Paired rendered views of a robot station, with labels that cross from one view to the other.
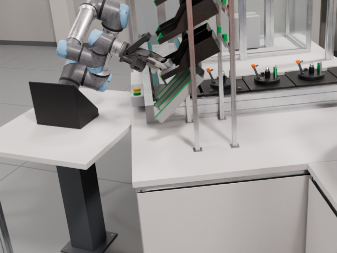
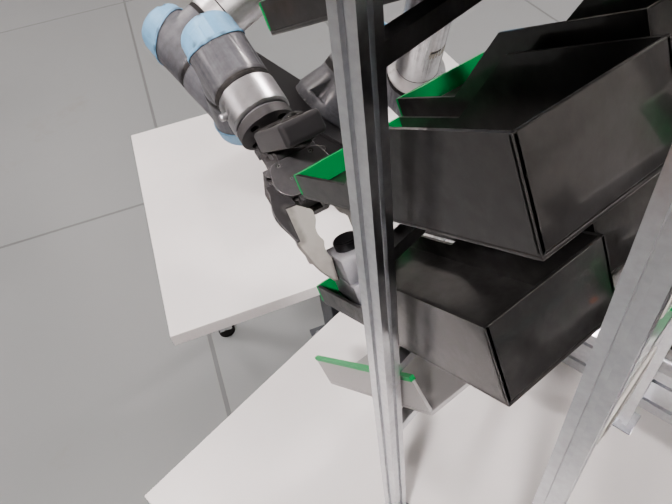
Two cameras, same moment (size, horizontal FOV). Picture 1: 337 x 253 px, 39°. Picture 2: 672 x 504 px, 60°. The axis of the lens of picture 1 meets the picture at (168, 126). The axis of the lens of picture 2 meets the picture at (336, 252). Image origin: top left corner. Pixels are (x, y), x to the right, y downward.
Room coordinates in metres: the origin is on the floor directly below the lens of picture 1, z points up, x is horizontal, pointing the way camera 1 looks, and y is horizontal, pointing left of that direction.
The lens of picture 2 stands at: (1.75, -0.33, 1.70)
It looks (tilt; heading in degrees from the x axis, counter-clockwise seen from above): 47 degrees down; 51
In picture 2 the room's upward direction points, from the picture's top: 9 degrees counter-clockwise
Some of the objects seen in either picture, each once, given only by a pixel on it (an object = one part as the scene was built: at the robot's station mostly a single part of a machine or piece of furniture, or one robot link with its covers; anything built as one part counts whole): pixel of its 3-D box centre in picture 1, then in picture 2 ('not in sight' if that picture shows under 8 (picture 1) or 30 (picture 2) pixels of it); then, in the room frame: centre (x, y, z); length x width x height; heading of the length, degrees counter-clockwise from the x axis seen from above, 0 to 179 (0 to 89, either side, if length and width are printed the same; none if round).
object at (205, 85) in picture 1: (222, 77); not in sight; (2.48, -0.32, 1.01); 0.24 x 0.24 x 0.13; 2
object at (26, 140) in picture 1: (75, 120); (335, 164); (2.46, 0.51, 0.84); 0.90 x 0.70 x 0.03; 155
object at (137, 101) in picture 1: (137, 95); not in sight; (2.55, 0.16, 0.93); 0.21 x 0.07 x 0.06; 2
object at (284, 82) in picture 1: (267, 73); not in sight; (2.49, -0.56, 1.01); 0.24 x 0.24 x 0.13; 2
